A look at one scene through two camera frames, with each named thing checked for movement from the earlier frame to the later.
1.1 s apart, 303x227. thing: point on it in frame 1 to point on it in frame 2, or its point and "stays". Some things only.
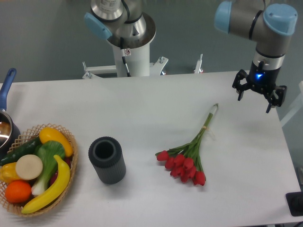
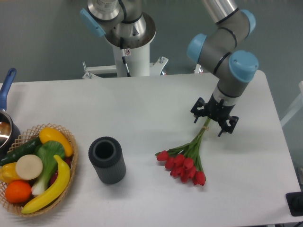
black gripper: x=263 y=79 to x=218 y=110
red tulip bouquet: x=183 y=161 stays
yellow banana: x=63 y=181 stays
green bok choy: x=46 y=150 stays
